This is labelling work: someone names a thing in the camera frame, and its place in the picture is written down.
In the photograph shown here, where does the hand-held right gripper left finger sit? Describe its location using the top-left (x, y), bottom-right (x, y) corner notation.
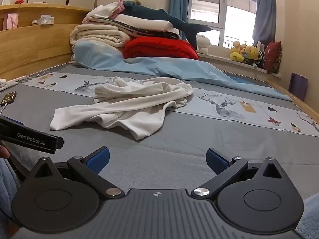
top-left (25, 146), bottom-right (125, 201)

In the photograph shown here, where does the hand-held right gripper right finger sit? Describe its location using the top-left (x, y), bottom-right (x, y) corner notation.
top-left (191, 148), bottom-right (288, 201)

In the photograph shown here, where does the white long-sleeved shirt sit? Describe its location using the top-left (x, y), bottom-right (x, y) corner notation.
top-left (49, 76), bottom-right (194, 140)

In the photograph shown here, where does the person's left forearm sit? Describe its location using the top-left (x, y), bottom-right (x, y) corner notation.
top-left (0, 158), bottom-right (22, 227)

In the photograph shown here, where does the printed light blue bed sheet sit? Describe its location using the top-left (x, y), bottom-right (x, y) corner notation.
top-left (21, 72), bottom-right (319, 137)

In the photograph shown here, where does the white power strip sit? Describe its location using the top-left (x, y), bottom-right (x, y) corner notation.
top-left (0, 78), bottom-right (14, 91)

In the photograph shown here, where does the wooden headboard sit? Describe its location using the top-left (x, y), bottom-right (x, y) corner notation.
top-left (0, 4), bottom-right (94, 82)

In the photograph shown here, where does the window sill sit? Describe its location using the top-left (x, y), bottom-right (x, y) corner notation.
top-left (199, 55), bottom-right (281, 79)

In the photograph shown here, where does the person's fuzzy blue clothing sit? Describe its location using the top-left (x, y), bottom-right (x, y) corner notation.
top-left (296, 194), bottom-right (319, 239)

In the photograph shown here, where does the yellow duck plush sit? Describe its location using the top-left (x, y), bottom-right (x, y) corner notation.
top-left (229, 40), bottom-right (246, 63)

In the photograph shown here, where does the plain light blue sheet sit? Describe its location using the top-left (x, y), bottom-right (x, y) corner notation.
top-left (74, 40), bottom-right (293, 102)

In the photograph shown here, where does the purple bag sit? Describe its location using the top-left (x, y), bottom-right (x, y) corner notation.
top-left (288, 73), bottom-right (309, 102)

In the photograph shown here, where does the red cushion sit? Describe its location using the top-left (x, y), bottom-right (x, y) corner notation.
top-left (263, 41), bottom-right (283, 74)

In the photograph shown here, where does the patterned tissue pack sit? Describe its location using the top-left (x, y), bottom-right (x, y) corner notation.
top-left (31, 15), bottom-right (55, 26)

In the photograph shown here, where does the white plush toy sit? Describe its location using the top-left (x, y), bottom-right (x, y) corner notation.
top-left (196, 34), bottom-right (211, 55)

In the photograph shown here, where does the cream folded blanket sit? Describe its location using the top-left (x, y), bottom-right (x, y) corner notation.
top-left (69, 24), bottom-right (131, 64)

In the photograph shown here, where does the red quilt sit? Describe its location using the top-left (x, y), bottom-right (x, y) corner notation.
top-left (123, 36), bottom-right (200, 61)

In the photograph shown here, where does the stack of cream blankets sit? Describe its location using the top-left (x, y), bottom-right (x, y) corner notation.
top-left (86, 17), bottom-right (180, 40)

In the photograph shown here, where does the white and pink cloth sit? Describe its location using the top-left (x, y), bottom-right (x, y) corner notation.
top-left (82, 0), bottom-right (125, 24)

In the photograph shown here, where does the blue shark plush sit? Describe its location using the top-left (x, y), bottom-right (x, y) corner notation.
top-left (120, 0), bottom-right (212, 51)

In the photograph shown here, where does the window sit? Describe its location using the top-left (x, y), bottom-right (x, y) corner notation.
top-left (187, 0), bottom-right (260, 48)

